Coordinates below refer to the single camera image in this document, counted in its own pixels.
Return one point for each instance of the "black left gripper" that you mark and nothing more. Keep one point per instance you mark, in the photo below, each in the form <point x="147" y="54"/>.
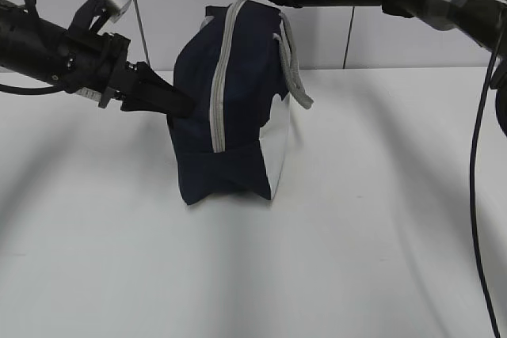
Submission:
<point x="99" y="63"/>

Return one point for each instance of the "navy blue lunch bag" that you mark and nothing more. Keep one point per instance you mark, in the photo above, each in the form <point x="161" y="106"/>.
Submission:
<point x="242" y="71"/>

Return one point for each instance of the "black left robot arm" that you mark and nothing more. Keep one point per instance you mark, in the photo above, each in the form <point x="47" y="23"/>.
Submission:
<point x="38" y="51"/>

